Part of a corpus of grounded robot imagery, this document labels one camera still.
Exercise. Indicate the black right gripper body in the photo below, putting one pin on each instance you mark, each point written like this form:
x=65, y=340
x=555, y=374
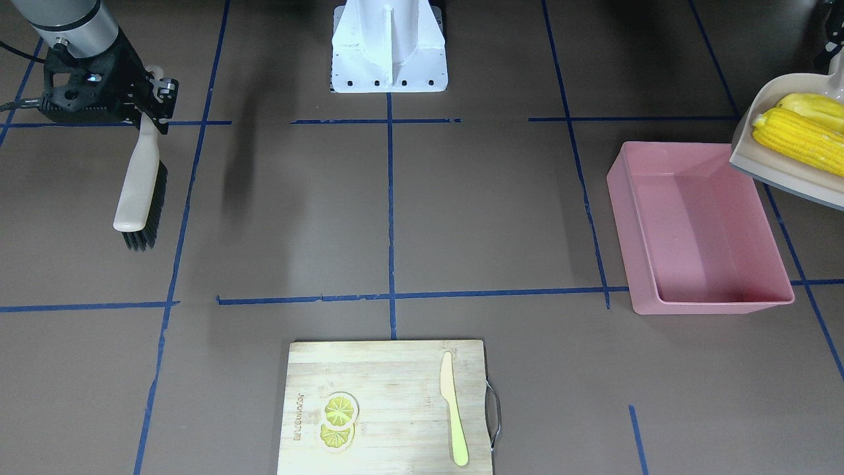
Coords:
x=126, y=69

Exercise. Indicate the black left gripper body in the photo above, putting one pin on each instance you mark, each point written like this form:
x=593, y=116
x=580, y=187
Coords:
x=832, y=47

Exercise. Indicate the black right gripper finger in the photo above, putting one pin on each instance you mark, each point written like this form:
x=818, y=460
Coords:
x=158, y=98

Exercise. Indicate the yellow toy corn cob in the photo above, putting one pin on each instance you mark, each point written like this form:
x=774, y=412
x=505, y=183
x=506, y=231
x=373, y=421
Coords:
x=800, y=139

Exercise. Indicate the beige black bristle brush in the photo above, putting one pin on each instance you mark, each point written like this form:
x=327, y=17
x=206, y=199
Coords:
x=142, y=197

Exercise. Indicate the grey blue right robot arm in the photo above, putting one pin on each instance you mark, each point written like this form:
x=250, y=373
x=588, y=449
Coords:
x=87, y=26

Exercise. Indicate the pink plastic bin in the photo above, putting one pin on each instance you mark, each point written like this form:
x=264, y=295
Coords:
x=694, y=236

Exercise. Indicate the upper lemon slice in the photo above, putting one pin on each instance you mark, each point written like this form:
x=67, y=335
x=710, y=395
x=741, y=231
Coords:
x=340, y=411

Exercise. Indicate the lemon slice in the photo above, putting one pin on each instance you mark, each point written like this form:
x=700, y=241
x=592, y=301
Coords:
x=336, y=440
x=340, y=411

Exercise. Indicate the lower lemon slice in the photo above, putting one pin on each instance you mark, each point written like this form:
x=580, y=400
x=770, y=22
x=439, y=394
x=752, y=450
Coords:
x=336, y=440

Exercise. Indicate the bamboo cutting board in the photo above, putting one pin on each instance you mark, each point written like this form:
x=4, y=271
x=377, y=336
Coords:
x=402, y=426

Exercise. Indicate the yellow-green plastic knife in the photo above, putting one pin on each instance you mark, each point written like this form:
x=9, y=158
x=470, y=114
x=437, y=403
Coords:
x=459, y=449

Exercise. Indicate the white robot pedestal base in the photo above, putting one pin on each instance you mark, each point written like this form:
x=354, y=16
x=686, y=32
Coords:
x=389, y=47

